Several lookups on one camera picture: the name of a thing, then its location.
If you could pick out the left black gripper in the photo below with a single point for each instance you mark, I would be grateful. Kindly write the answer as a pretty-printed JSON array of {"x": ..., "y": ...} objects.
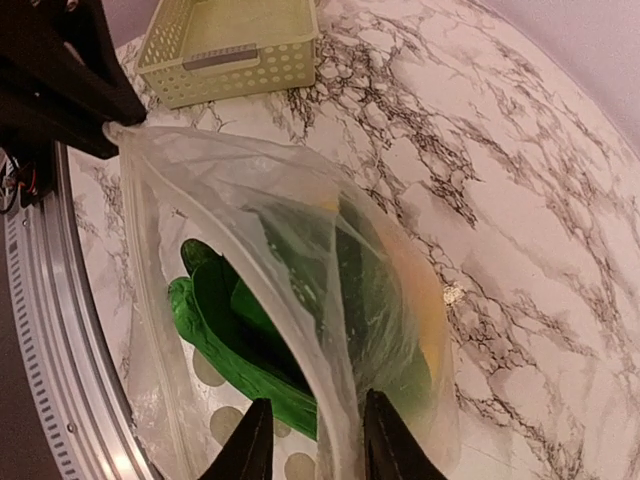
[{"x": 60, "y": 75}]

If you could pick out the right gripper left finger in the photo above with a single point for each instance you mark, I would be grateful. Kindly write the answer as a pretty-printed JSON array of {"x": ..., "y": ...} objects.
[{"x": 248, "y": 453}]

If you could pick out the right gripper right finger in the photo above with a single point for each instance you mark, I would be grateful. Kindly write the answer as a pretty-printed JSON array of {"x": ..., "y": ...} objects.
[{"x": 391, "y": 451}]

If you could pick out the fake dark green cucumber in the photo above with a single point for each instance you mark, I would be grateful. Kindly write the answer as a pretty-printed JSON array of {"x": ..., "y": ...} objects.
[{"x": 304, "y": 241}]

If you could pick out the fake green bok choy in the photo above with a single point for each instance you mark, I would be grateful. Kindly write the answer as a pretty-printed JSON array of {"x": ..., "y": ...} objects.
[{"x": 214, "y": 310}]

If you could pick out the clear polka dot zip bag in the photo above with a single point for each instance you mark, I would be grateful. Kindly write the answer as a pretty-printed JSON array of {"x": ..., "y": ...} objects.
[{"x": 181, "y": 183}]

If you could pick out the fake orange pepper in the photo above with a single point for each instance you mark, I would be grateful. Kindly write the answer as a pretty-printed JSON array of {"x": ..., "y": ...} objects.
[{"x": 420, "y": 300}]

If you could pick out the pale green plastic basket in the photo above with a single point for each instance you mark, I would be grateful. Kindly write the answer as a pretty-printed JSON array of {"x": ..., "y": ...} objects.
[{"x": 200, "y": 51}]

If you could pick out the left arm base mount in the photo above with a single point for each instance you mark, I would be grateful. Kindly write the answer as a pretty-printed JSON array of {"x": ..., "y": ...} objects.
[{"x": 28, "y": 172}]

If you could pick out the front aluminium table rail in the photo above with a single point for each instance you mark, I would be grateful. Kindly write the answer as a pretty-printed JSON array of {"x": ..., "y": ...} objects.
[{"x": 82, "y": 407}]

